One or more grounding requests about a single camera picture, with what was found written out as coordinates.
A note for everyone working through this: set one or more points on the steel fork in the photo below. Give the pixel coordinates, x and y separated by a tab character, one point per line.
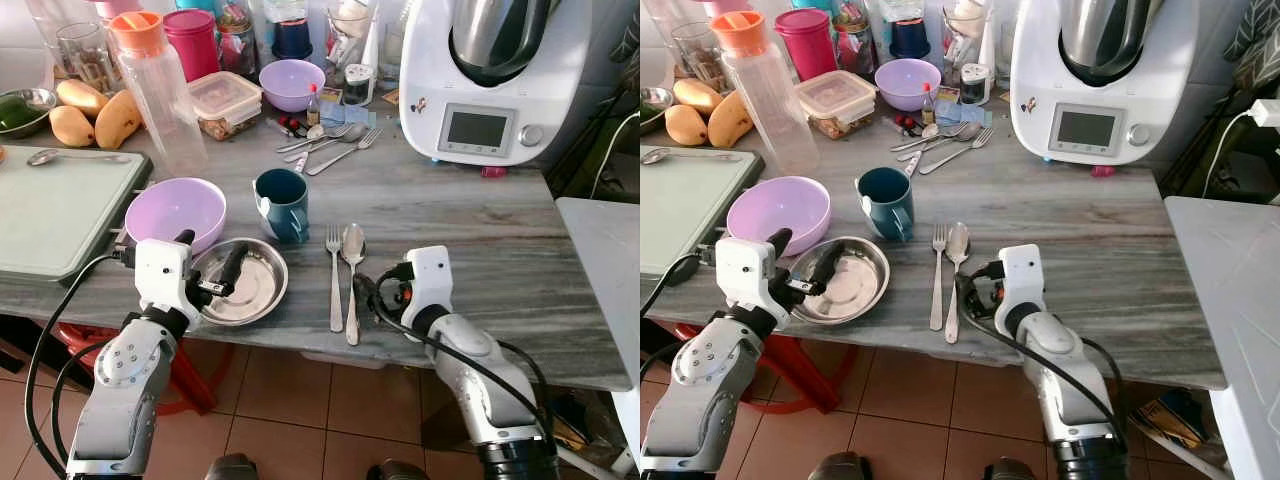
963	151
335	280
938	280
350	152

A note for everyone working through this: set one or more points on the steel spoon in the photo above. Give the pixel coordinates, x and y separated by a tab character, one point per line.
957	240
343	131
657	156
353	240
960	130
42	157

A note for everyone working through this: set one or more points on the teal ceramic mug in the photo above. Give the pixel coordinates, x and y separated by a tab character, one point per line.
886	198
283	200

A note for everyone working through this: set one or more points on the round steel plate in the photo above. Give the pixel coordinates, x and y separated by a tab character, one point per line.
868	282
262	285

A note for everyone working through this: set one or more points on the large purple plastic bowl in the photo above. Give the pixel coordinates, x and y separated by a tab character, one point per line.
172	208
778	207

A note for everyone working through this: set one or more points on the red plastic stool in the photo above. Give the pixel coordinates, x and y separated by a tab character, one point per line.
810	380
200	385

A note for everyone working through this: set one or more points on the pale green cutting board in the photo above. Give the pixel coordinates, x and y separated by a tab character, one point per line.
690	210
60	210

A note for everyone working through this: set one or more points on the clear bottle orange cap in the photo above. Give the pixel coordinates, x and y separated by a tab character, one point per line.
775	110
170	110

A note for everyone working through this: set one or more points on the yellow mango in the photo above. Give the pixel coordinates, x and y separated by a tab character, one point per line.
72	126
730	118
82	97
686	124
118	119
697	95

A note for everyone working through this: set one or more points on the rectangular clear food container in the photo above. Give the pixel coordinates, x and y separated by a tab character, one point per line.
835	98
225	98

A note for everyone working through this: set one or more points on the grey robot left foot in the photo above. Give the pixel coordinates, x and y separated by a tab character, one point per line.
845	468
232	468

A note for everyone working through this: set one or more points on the grey robot foot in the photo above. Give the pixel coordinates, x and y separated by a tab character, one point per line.
1012	470
232	468
398	470
845	468

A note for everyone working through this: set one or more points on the grey robot right foot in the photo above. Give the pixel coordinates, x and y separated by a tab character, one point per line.
398	470
1012	470

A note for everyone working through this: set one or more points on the white side table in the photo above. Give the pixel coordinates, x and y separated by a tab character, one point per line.
600	270
1235	290

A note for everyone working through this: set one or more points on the steel bowl green contents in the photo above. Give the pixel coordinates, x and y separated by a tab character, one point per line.
653	110
25	113

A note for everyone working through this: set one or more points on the small purple plastic bowl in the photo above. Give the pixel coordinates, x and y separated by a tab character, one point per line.
908	82
292	83

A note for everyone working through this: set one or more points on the pink plastic canister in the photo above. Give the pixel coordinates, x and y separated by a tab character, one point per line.
192	45
805	45

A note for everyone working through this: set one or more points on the clear glass jar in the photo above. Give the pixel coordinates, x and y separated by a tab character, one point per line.
705	60
90	60

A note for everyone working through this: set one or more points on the white kitchen cooking machine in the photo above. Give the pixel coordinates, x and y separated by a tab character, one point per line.
490	100
1100	100

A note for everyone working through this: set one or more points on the dark blue jar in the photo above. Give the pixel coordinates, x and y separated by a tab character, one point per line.
292	40
910	38

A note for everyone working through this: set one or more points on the white power adapter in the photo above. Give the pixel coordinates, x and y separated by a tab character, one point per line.
1266	113

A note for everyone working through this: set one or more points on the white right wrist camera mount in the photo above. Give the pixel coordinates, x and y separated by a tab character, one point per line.
1022	280
430	280

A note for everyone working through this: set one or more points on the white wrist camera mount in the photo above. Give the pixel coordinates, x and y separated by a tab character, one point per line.
430	280
160	280
1022	280
742	278

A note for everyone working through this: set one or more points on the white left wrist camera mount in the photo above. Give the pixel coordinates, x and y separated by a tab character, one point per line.
160	280
742	278

